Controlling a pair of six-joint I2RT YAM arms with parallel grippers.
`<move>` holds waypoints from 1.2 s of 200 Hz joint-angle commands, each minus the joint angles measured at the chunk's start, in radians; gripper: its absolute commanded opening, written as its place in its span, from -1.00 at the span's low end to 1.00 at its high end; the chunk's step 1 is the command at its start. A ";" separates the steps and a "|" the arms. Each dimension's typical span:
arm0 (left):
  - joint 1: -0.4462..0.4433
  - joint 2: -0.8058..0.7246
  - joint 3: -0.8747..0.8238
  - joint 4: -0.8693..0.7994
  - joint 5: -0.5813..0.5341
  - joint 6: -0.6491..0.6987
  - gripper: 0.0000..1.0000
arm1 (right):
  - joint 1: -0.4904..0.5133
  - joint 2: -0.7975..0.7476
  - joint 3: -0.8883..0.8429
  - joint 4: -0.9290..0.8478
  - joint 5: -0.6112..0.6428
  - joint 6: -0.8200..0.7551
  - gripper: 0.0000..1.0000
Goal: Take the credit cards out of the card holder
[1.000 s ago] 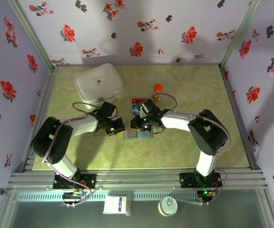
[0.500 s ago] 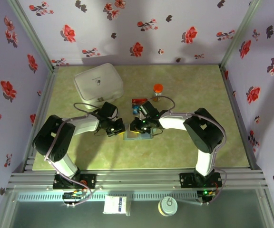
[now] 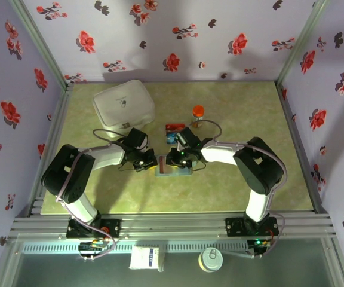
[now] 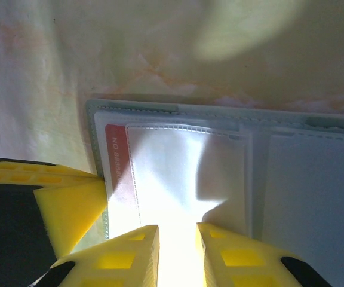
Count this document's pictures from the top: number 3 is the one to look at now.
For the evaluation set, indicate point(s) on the pale green card holder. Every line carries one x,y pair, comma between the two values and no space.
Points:
184,172

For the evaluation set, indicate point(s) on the orange capped pill bottle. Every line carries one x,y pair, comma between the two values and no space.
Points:
199,112

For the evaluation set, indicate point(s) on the aluminium cross rail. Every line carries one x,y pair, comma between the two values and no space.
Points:
172,227

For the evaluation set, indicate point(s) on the small controller board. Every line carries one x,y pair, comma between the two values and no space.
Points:
91,246
258,243

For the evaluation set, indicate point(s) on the silver tin can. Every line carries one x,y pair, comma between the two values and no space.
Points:
210,259

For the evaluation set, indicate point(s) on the white power supply box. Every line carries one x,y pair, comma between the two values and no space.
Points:
145,257

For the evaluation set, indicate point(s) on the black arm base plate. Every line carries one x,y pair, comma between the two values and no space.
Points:
234,227
112,227

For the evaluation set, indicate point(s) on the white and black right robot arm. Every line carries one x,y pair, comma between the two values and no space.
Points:
219,152

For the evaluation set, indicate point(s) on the small blue packet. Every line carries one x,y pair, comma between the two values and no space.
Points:
170,139

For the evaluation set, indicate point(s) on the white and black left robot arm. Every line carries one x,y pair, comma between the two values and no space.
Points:
109,155

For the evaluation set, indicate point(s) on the white plastic medicine box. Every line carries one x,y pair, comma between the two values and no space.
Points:
121,104

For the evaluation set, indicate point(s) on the aluminium corner post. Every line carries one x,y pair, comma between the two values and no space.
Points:
300,39
37,39

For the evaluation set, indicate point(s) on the red credit card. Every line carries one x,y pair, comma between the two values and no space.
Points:
173,127
163,169

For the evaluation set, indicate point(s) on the aluminium side rail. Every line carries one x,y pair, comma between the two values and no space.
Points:
297,140
59,119

